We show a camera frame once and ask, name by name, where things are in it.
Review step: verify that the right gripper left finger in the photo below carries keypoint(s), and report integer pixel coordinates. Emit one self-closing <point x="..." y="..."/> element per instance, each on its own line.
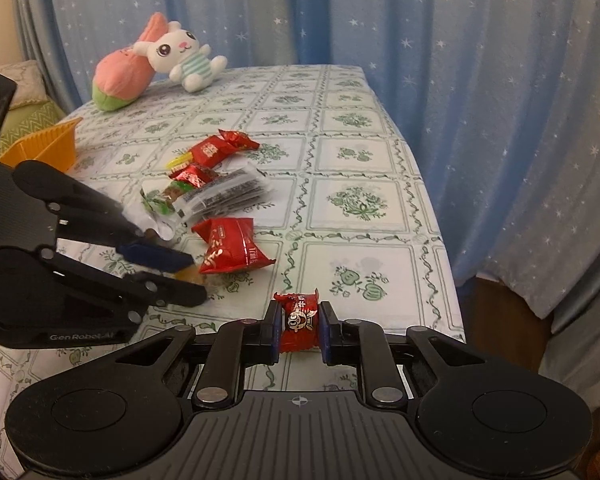
<point x="234" y="348"/>

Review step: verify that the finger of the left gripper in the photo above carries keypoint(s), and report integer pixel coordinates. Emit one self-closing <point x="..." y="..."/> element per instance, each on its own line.
<point x="156" y="257"/>
<point x="164" y="290"/>

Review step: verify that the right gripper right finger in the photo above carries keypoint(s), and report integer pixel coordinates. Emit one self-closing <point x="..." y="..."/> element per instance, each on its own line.
<point x="364" y="346"/>

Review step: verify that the silver green snack bag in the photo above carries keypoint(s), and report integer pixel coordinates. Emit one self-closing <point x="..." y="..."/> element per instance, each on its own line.
<point x="159" y="211"/>

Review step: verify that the small red candy packet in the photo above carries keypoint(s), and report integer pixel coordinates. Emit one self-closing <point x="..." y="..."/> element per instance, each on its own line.
<point x="300" y="321"/>

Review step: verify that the large red snack packet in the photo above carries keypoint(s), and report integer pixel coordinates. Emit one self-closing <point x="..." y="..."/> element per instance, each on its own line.
<point x="231" y="247"/>

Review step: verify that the small red foil packet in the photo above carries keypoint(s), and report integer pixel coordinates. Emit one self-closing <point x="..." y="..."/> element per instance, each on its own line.
<point x="193" y="174"/>

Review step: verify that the yellow candy wrapper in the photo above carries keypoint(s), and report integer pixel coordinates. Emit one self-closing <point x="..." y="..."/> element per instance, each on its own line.
<point x="183" y="159"/>

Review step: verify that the red snack packet white label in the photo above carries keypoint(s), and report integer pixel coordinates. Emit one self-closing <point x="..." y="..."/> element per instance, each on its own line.
<point x="213" y="150"/>

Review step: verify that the orange plastic tray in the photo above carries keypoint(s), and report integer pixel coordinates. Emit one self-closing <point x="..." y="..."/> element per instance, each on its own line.
<point x="56" y="146"/>

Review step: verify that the green floral tablecloth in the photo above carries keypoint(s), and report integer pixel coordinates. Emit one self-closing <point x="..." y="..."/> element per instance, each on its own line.
<point x="348" y="214"/>

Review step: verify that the green zigzag cushion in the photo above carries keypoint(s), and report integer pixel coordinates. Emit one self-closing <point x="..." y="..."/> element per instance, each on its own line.
<point x="24" y="120"/>

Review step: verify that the pink green star plush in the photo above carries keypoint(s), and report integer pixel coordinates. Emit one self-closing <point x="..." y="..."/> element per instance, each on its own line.
<point x="120" y="78"/>

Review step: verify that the beige embroidered pillow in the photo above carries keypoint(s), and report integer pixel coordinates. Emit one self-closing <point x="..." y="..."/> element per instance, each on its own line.
<point x="29" y="81"/>

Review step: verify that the white bunny plush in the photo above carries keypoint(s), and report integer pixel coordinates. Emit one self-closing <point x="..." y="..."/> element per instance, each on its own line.
<point x="180" y="55"/>

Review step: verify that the blue star curtain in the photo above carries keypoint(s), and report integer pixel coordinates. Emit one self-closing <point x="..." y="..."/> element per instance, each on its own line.
<point x="498" y="99"/>

